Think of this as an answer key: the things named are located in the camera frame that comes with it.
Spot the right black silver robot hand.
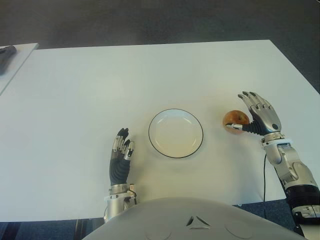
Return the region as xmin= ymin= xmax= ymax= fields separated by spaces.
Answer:
xmin=225 ymin=90 xmax=282 ymax=137

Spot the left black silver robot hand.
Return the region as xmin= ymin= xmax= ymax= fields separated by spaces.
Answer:
xmin=109 ymin=127 xmax=136 ymax=187

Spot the red yellow apple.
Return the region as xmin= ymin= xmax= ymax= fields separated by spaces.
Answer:
xmin=222 ymin=109 xmax=250 ymax=135

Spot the white plate with black rim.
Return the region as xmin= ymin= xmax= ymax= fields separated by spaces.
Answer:
xmin=148 ymin=108 xmax=205 ymax=159

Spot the grey robot torso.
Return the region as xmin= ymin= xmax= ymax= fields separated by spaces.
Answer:
xmin=86 ymin=197 xmax=304 ymax=240

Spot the black object on side table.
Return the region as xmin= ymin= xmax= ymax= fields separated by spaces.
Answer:
xmin=0 ymin=45 xmax=17 ymax=76

